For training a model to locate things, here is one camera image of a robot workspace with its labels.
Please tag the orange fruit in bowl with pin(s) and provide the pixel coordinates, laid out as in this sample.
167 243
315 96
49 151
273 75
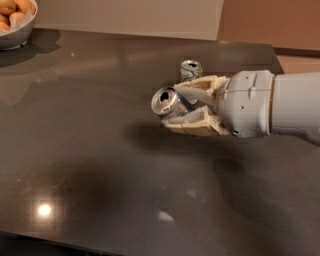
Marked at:
7 7

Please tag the white green 7up can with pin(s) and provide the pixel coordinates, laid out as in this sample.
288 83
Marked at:
190 70

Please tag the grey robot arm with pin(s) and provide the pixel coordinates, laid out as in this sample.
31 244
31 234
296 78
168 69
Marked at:
294 105

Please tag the white paper napkin in bowl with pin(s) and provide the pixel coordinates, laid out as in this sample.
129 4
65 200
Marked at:
19 20

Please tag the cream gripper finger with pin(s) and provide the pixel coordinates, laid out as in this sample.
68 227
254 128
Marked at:
200 122
202 89

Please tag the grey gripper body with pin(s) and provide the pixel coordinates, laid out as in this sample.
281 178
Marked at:
248 103

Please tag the blue silver redbull can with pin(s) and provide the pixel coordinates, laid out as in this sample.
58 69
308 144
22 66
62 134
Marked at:
167 102

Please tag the silver metal fruit bowl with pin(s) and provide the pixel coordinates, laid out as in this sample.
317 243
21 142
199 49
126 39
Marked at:
13 40

